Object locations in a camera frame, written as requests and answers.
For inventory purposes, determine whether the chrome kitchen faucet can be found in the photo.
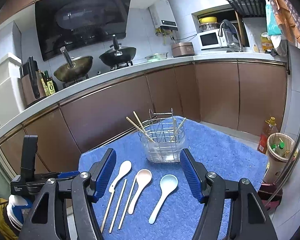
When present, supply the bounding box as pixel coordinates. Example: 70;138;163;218
218;20;243;52

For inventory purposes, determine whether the patterned orange hanging cloth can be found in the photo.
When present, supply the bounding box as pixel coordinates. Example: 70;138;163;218
269;0;300;47

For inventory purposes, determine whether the chopstick in holder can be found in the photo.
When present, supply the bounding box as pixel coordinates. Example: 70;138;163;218
170;118;177;142
133;111;147;133
126;116;155;143
174;118;187;134

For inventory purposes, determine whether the cooking oil bottle orange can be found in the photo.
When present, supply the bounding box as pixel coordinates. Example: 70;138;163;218
257;116;278;154

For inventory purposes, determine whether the chopstick in holder far right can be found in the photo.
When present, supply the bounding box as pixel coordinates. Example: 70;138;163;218
174;118;187;134

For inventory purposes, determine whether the black wok with lid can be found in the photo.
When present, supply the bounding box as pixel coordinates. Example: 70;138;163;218
99;35;136;70

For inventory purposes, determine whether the light blue ceramic spoon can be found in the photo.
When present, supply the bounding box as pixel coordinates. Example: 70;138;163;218
148;174;178;224

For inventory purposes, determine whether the black range hood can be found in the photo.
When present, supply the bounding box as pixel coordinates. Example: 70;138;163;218
35;0;131;61

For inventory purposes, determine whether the clear plastic utensil holder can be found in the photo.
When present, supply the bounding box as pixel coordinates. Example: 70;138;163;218
138;122;186;163

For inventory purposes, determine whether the brown rice cooker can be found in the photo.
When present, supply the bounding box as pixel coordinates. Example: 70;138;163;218
171;42;195;57

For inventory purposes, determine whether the yellow bowl on shelf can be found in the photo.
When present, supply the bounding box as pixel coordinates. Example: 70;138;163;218
198;16;217;24

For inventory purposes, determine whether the blue white gloved left hand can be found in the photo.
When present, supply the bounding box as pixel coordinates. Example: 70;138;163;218
6;194;32;231

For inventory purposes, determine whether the white ceramic spoon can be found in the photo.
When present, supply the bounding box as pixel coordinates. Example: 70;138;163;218
109;160;132;193

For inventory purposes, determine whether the white microwave oven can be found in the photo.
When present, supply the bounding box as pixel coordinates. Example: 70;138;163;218
197;29;228;50

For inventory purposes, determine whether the olive oil bottle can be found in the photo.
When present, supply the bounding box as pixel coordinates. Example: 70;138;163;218
40;70;58;96

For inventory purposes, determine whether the beige trash bin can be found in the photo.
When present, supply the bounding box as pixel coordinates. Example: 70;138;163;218
263;133;295;184

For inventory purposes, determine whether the pink ceramic spoon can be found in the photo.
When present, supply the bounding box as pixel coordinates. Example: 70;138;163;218
128;169;152;215

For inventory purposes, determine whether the blue terry towel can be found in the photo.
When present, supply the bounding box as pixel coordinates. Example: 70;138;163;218
78;115;269;240

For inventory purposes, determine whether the chopstick in holder left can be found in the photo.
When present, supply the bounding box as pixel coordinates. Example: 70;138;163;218
126;116;155;143

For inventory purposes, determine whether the teal plastic bag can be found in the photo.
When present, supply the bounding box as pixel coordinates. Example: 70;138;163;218
265;0;282;36

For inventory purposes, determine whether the knife block with knives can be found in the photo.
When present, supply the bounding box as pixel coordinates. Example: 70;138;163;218
19;56;46;107

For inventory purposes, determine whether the mustard yellow sleeve forearm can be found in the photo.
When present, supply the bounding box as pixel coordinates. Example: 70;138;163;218
0;198;19;239

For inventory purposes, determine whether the bronze wok with handle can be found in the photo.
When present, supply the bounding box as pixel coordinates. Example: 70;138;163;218
53;47;93;82

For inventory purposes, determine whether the white water heater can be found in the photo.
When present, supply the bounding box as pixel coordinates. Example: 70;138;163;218
149;0;178;31

